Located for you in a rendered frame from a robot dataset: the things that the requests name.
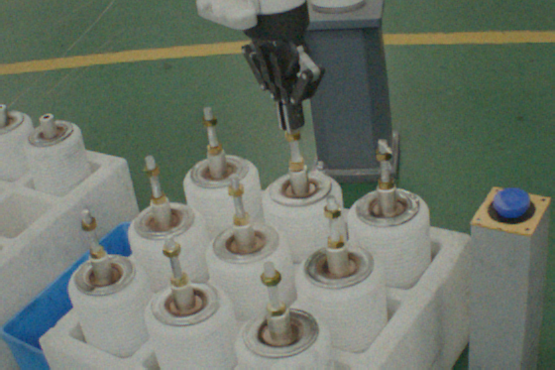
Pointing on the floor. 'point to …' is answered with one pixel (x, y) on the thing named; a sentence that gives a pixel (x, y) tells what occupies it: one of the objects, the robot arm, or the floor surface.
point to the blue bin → (53, 306)
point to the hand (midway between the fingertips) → (289, 114)
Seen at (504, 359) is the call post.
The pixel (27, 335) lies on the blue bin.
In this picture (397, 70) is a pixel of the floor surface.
